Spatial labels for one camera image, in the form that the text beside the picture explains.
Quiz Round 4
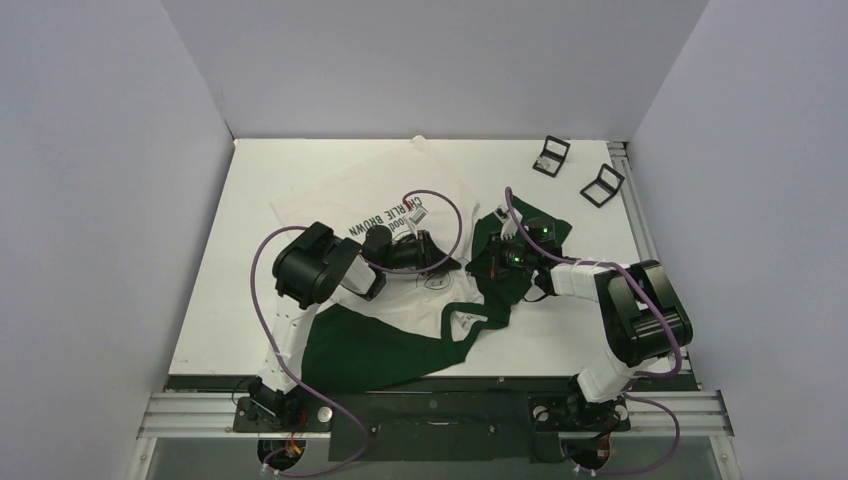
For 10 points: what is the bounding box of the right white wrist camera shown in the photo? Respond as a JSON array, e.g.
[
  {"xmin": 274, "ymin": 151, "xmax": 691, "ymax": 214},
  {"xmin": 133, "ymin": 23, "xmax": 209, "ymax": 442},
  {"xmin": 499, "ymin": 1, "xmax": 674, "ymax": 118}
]
[{"xmin": 495, "ymin": 204, "xmax": 522, "ymax": 240}]

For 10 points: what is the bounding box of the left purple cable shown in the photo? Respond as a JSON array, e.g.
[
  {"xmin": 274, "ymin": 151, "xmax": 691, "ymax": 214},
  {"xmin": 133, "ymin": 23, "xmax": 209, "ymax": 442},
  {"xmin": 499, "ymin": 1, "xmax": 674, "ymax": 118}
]
[{"xmin": 248, "ymin": 190, "xmax": 464, "ymax": 458}]

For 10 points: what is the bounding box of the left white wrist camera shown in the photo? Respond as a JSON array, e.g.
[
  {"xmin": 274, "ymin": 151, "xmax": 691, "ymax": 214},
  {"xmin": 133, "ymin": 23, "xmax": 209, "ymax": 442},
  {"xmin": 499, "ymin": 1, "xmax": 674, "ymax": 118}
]
[{"xmin": 406, "ymin": 205, "xmax": 428, "ymax": 231}]

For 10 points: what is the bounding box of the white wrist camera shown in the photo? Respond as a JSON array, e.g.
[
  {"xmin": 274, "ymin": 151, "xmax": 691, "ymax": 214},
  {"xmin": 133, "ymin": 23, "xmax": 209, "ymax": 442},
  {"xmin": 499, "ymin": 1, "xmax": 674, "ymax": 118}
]
[
  {"xmin": 495, "ymin": 204, "xmax": 522, "ymax": 240},
  {"xmin": 406, "ymin": 205, "xmax": 428, "ymax": 231}
]

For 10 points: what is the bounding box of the white and green t-shirt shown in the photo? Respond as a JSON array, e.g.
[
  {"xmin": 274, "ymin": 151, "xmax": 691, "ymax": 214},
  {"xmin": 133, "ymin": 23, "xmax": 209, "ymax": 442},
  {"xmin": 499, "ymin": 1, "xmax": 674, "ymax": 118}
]
[{"xmin": 272, "ymin": 136, "xmax": 531, "ymax": 393}]

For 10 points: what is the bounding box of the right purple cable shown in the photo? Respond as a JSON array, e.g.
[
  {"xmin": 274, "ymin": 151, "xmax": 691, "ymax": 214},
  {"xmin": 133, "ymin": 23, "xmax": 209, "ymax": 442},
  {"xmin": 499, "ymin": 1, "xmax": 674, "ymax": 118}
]
[{"xmin": 504, "ymin": 186, "xmax": 684, "ymax": 476}]

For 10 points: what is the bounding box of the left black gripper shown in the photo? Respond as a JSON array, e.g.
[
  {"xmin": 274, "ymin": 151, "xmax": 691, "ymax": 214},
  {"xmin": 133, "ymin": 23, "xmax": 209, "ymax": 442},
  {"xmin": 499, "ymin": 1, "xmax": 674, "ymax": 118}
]
[{"xmin": 380, "ymin": 230, "xmax": 461, "ymax": 276}]

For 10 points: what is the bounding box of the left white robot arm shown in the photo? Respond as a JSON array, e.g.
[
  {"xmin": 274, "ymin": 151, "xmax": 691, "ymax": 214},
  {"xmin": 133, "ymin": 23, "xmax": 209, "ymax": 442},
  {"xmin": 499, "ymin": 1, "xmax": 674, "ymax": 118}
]
[{"xmin": 258, "ymin": 222, "xmax": 479, "ymax": 430}]

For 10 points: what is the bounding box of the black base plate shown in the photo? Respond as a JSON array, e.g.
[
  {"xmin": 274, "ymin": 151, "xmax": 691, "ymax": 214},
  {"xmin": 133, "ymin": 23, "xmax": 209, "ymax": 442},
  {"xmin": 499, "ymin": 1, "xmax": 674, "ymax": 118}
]
[{"xmin": 232, "ymin": 377, "xmax": 631, "ymax": 468}]

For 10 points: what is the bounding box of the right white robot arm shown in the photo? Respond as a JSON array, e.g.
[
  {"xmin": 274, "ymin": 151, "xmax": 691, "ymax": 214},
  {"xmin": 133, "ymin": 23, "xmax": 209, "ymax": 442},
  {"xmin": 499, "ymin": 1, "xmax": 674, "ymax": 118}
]
[{"xmin": 466, "ymin": 208, "xmax": 693, "ymax": 427}]

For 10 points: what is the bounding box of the purple cable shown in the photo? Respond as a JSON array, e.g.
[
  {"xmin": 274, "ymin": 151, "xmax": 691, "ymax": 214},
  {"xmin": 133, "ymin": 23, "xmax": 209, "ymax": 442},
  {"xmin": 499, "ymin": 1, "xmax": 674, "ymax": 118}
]
[
  {"xmin": 504, "ymin": 186, "xmax": 684, "ymax": 476},
  {"xmin": 248, "ymin": 190, "xmax": 464, "ymax": 458}
]

